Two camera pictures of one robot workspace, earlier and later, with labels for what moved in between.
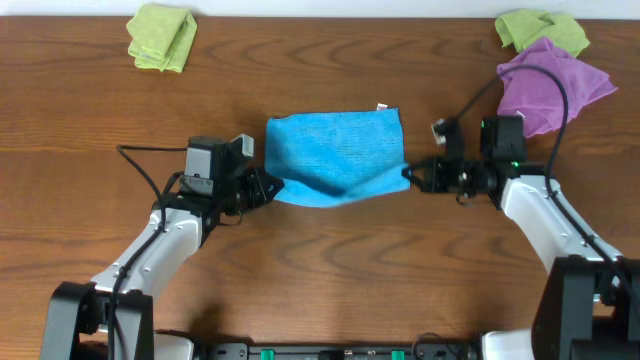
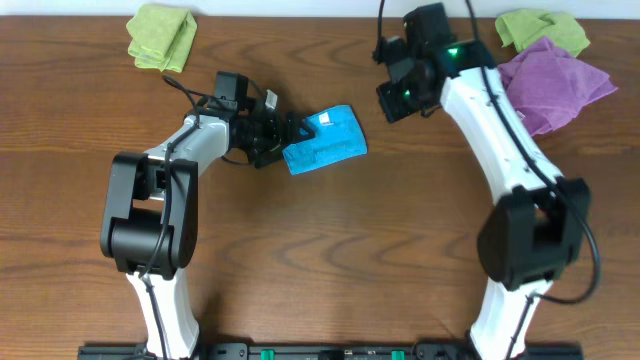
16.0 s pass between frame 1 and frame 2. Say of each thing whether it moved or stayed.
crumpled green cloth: stayed
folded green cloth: stayed
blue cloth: moved
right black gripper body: moved
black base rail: stayed
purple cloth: stayed
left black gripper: moved
